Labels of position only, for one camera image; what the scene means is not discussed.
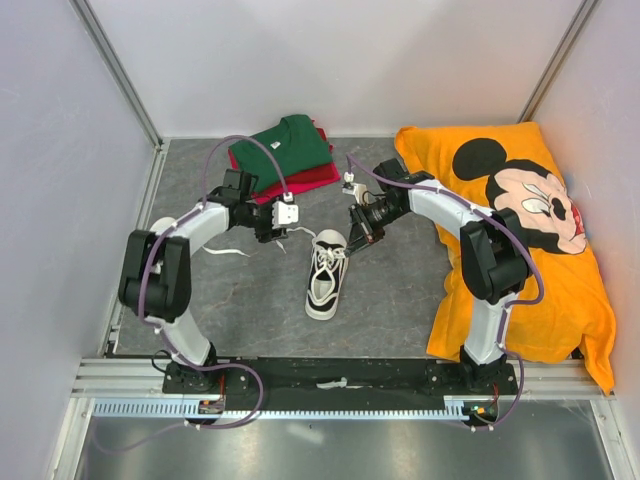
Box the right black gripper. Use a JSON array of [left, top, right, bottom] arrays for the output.
[[345, 198, 406, 257]]

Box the black white sneaker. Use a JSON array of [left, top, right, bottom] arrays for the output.
[[286, 226, 349, 321], [147, 215, 251, 276]]

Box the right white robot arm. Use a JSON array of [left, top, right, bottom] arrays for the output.
[[343, 159, 540, 394]]

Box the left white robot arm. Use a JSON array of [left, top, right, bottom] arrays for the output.
[[118, 169, 299, 393]]

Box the pink folded t-shirt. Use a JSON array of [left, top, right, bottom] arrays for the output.
[[252, 145, 340, 204]]

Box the red folded t-shirt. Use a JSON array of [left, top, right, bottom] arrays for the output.
[[285, 127, 340, 195]]

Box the green folded t-shirt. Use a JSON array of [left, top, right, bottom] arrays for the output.
[[228, 114, 329, 191]]

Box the orange Mickey Mouse pillow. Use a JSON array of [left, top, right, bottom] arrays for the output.
[[395, 122, 616, 393]]

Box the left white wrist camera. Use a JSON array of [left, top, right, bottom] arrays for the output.
[[272, 192, 299, 229]]

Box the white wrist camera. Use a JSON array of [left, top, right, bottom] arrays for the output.
[[342, 171, 368, 205], [272, 192, 299, 229]]

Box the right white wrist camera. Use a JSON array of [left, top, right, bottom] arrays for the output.
[[342, 171, 368, 205]]

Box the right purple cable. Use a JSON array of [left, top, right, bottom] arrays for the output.
[[345, 152, 546, 434]]

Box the purple cable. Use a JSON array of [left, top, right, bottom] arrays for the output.
[[345, 152, 546, 434], [88, 134, 296, 454]]

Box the grey slotted cable duct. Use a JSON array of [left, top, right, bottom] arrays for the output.
[[93, 398, 499, 420]]

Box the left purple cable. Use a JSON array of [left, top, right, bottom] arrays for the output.
[[88, 134, 296, 454]]

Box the front aluminium rail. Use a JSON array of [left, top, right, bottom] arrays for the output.
[[72, 358, 615, 401]]

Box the left aluminium frame post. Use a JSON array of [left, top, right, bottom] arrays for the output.
[[69, 0, 165, 151]]

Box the aluminium frame post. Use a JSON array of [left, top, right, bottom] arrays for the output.
[[69, 0, 165, 151], [517, 0, 601, 123]]

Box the right aluminium frame post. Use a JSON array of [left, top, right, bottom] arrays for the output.
[[517, 0, 601, 123]]

